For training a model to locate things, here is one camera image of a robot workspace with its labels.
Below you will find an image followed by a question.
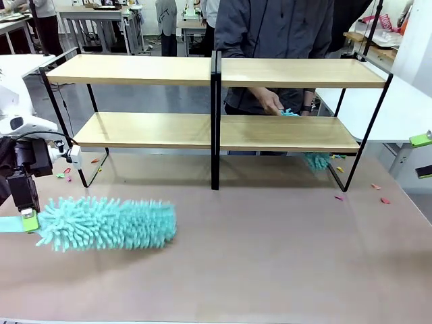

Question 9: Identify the wooden workbench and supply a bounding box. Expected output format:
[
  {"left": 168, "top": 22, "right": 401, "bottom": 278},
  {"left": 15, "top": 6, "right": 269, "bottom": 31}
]
[{"left": 343, "top": 30, "right": 403, "bottom": 62}]

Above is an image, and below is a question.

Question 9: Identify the black camera stand pole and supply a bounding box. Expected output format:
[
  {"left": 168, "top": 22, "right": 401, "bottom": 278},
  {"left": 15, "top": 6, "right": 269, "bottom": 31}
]
[{"left": 354, "top": 0, "right": 385, "bottom": 63}]

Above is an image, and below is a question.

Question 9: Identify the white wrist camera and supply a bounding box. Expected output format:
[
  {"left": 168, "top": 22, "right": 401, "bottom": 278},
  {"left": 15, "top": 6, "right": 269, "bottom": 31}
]
[{"left": 47, "top": 139, "right": 83, "bottom": 171}]

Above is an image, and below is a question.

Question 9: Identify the teal microfiber duster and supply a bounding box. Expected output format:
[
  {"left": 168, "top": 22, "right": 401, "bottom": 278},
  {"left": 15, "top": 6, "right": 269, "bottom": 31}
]
[
  {"left": 0, "top": 196, "right": 178, "bottom": 252},
  {"left": 278, "top": 107, "right": 333, "bottom": 174}
]

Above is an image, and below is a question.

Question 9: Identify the large white side table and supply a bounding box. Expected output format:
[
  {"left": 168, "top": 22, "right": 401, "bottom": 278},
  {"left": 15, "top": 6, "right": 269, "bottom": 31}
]
[{"left": 310, "top": 71, "right": 432, "bottom": 190}]

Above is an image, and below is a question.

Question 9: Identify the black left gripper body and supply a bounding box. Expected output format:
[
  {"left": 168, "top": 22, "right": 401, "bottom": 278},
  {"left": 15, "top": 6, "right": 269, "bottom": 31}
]
[{"left": 0, "top": 136, "right": 54, "bottom": 213}]

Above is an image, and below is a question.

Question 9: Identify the person's right hand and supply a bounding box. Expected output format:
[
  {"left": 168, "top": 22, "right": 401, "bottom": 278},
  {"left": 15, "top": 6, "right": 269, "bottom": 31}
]
[{"left": 250, "top": 87, "right": 286, "bottom": 116}]

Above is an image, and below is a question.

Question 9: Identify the wood and black shelf unit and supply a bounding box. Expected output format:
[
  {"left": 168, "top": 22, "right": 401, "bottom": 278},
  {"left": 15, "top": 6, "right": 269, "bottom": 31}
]
[
  {"left": 39, "top": 50, "right": 219, "bottom": 190},
  {"left": 215, "top": 50, "right": 394, "bottom": 193}
]

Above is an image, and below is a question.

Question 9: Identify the person's left forearm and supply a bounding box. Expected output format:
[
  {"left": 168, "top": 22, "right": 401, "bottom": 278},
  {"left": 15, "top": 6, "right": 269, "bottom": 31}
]
[{"left": 302, "top": 88, "right": 317, "bottom": 107}]

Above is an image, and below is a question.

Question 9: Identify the pink printed sign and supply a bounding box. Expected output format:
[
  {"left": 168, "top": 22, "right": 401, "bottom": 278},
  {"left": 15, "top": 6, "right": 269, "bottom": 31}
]
[{"left": 377, "top": 13, "right": 394, "bottom": 33}]

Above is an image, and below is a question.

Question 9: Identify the bystander in grey coat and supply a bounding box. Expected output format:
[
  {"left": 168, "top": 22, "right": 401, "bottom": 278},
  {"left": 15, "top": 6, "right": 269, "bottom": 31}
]
[{"left": 155, "top": 0, "right": 179, "bottom": 57}]

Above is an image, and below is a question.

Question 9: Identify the thin black hanging cable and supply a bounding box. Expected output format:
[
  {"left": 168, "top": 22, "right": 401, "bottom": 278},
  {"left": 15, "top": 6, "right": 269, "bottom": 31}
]
[{"left": 57, "top": 83, "right": 74, "bottom": 138}]

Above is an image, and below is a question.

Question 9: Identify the person in dark grey jacket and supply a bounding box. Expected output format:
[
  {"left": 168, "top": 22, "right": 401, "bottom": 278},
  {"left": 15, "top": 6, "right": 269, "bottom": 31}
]
[{"left": 213, "top": 0, "right": 335, "bottom": 157}]

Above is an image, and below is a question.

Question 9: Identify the small white background table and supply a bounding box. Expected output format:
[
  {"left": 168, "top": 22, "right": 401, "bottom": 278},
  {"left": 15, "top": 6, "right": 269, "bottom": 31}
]
[{"left": 178, "top": 19, "right": 207, "bottom": 57}]

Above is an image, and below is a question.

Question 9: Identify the bystander in dark trousers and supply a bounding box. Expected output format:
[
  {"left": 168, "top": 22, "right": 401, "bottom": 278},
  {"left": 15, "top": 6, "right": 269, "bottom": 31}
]
[{"left": 13, "top": 0, "right": 65, "bottom": 57}]

